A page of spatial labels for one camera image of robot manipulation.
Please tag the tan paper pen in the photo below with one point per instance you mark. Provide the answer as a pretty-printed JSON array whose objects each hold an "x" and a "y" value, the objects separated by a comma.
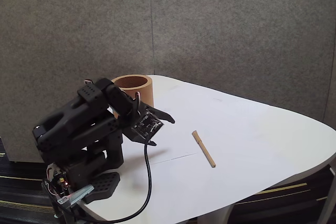
[{"x": 204, "y": 150}]

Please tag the brown cork pen holder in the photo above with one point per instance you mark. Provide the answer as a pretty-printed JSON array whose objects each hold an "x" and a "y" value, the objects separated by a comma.
[{"x": 143, "y": 90}]

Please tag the grey metal table clamp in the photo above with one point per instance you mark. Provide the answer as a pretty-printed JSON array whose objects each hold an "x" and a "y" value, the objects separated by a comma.
[{"x": 78, "y": 193}]

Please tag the grey felt partition panel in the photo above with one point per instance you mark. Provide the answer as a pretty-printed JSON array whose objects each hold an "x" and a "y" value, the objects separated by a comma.
[
  {"x": 65, "y": 24},
  {"x": 236, "y": 24}
]

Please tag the white table leg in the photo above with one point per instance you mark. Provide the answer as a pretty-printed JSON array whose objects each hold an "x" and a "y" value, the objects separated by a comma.
[
  {"x": 324, "y": 208},
  {"x": 227, "y": 214}
]

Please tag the bare camera circuit board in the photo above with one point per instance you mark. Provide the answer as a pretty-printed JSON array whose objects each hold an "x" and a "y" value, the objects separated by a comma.
[{"x": 148, "y": 125}]

